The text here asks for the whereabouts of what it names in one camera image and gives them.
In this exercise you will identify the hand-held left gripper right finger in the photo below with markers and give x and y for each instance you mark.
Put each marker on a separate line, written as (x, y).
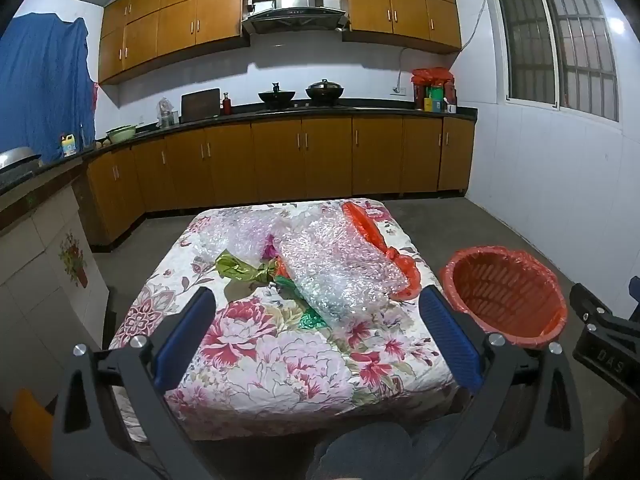
(450, 340)

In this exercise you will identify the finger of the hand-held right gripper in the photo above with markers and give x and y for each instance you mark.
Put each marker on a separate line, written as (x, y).
(587, 305)

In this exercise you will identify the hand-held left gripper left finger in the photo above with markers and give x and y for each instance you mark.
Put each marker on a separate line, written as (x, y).
(182, 340)

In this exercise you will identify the orange plastic waste basket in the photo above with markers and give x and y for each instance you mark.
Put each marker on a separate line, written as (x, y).
(500, 292)

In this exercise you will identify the large bubble wrap sheet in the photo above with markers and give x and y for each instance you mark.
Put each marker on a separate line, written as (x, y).
(330, 270)

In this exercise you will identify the long orange plastic bag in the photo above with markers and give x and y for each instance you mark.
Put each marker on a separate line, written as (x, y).
(367, 227)

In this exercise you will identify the olive green foil wrapper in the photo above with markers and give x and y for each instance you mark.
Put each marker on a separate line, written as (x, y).
(235, 266)

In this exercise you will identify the floral tablecloth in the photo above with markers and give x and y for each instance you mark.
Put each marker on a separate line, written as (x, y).
(280, 370)

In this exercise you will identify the small bubble wrap sheet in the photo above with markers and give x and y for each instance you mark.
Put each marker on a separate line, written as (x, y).
(240, 240)

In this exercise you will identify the bright green foil wrapper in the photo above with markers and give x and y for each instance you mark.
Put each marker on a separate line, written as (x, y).
(311, 321)

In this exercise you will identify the person's legs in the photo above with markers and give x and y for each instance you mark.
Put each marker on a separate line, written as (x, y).
(360, 452)

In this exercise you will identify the white tiled counter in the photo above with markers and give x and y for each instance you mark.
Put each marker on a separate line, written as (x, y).
(35, 300)

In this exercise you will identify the yellow plastic object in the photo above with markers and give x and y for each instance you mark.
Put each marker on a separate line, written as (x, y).
(32, 417)

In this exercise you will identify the wooden base cabinets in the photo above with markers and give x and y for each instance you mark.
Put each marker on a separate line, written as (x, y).
(280, 160)

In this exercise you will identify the green basin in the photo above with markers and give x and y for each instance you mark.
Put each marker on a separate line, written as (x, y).
(121, 134)

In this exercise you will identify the yellow oil bottle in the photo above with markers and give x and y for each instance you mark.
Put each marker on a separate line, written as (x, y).
(69, 147)

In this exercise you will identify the clear bag on counter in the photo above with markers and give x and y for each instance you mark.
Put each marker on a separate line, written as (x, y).
(166, 115)

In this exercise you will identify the dark cutting board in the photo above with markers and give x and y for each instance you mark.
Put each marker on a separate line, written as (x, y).
(200, 105)

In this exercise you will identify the red bottle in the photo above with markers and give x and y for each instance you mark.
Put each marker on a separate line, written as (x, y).
(227, 106)

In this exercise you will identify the green canister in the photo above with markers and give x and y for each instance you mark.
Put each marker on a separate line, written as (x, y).
(436, 97)

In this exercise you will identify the metal basin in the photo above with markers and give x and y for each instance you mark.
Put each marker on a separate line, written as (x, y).
(17, 156)

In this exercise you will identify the black countertop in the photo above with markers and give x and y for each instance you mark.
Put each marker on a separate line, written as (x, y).
(350, 106)

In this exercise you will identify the orange bag over bottles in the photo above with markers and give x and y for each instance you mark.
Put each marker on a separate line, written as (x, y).
(432, 76)

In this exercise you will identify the barred window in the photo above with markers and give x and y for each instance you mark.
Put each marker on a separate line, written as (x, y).
(550, 40)

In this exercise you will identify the black wok with lid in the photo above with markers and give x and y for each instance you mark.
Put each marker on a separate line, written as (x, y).
(325, 92)

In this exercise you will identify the blue cloth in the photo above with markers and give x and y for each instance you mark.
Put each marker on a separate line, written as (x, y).
(40, 85)

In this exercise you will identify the steel range hood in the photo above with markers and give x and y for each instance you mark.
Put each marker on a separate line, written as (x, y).
(292, 15)

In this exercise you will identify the wall socket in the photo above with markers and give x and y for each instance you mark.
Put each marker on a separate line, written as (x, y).
(398, 90)

